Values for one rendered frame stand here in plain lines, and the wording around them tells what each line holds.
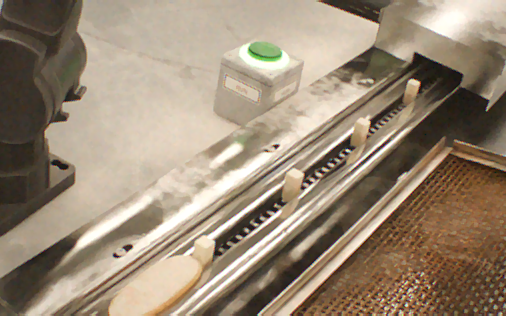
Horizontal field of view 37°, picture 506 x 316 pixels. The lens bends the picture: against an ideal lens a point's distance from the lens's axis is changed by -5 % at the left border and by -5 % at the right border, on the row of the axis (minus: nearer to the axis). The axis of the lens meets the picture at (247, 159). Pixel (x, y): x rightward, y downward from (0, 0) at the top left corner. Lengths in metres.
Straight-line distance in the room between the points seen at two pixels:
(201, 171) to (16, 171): 0.17
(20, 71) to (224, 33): 0.52
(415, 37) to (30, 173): 0.54
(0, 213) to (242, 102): 0.31
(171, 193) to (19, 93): 0.17
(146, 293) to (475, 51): 0.56
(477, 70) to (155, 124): 0.41
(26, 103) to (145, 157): 0.22
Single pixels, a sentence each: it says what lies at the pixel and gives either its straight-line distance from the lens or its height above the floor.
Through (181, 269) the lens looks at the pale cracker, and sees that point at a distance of 0.63.
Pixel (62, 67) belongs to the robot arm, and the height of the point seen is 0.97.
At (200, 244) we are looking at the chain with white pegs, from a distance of 0.64.
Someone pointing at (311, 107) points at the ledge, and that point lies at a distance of 0.87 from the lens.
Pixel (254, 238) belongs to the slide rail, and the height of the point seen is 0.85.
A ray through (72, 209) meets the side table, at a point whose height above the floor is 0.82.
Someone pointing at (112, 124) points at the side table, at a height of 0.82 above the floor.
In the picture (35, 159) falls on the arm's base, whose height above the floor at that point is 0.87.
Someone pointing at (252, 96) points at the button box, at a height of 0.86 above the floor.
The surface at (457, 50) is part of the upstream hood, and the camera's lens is 1.00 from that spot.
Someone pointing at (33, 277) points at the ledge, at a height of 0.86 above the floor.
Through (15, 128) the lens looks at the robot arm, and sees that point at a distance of 0.65.
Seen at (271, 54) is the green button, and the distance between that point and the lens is 0.87.
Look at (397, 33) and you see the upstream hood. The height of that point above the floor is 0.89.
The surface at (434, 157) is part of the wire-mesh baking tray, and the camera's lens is 0.79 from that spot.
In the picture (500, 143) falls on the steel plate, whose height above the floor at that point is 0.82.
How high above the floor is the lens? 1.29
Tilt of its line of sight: 34 degrees down
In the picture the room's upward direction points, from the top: 11 degrees clockwise
